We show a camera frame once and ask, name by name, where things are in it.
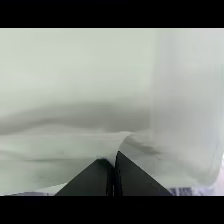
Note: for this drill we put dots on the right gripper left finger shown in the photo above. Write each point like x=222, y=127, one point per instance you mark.
x=91, y=183

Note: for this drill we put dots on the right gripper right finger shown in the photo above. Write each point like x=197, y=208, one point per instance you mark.
x=136, y=183

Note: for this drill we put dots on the white shirt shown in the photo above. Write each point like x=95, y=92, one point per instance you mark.
x=83, y=83

